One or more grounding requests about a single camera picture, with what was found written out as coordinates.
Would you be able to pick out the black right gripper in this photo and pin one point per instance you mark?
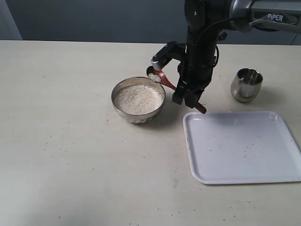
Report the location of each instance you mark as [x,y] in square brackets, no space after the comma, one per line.
[195,70]

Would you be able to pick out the brown wooden spoon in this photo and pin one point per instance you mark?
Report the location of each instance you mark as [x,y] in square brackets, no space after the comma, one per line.
[160,78]

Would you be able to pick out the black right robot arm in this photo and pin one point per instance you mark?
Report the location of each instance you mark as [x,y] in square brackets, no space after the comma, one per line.
[207,20]

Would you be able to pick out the steel bowl of rice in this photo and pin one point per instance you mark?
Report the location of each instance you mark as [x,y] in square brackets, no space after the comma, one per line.
[138,99]

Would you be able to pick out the small steel cup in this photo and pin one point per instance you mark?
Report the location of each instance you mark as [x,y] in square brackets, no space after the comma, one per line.
[246,85]

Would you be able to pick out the white plastic tray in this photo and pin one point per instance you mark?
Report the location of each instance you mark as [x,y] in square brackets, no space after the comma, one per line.
[241,148]

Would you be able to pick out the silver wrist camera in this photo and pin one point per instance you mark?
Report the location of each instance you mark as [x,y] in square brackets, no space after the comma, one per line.
[172,50]

